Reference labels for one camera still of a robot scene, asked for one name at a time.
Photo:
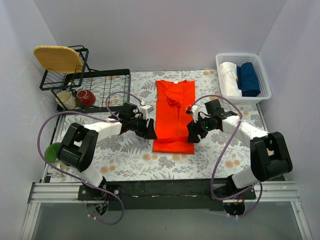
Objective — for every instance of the black wire dish rack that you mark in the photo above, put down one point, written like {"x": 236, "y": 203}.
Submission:
{"x": 108, "y": 86}

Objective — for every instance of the white plastic basket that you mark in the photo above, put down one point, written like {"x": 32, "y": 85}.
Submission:
{"x": 240, "y": 59}

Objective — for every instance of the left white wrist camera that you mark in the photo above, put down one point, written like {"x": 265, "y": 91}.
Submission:
{"x": 146, "y": 110}

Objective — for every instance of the rolled blue t shirt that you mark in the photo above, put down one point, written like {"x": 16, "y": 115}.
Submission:
{"x": 247, "y": 80}

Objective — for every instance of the green floral mug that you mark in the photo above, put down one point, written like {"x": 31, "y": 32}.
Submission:
{"x": 51, "y": 156}

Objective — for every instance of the orange t shirt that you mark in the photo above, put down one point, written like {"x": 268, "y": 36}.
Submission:
{"x": 171, "y": 118}

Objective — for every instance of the aluminium frame rail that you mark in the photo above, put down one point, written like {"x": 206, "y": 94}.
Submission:
{"x": 273, "y": 191}

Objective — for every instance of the woven yellow plate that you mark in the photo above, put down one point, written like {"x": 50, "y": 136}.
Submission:
{"x": 59, "y": 59}

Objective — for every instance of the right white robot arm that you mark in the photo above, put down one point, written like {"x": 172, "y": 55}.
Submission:
{"x": 269, "y": 155}

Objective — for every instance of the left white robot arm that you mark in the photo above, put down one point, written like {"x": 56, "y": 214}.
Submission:
{"x": 78, "y": 145}

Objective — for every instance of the rolled white t shirt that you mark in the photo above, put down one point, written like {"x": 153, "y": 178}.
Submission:
{"x": 229, "y": 80}

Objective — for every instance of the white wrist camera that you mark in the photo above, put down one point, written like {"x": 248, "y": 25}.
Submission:
{"x": 192, "y": 110}
{"x": 146, "y": 110}

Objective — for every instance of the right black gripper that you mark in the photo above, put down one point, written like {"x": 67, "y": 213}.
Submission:
{"x": 199, "y": 127}

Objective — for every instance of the cream mug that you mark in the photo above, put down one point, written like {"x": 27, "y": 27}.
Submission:
{"x": 65, "y": 100}

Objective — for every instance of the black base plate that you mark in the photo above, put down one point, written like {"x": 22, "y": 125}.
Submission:
{"x": 161, "y": 194}

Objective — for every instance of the red mug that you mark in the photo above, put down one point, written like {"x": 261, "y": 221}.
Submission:
{"x": 85, "y": 98}

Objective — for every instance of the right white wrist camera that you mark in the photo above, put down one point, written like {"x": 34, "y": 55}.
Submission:
{"x": 192, "y": 110}

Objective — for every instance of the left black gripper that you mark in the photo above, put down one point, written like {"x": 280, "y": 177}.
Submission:
{"x": 145, "y": 126}

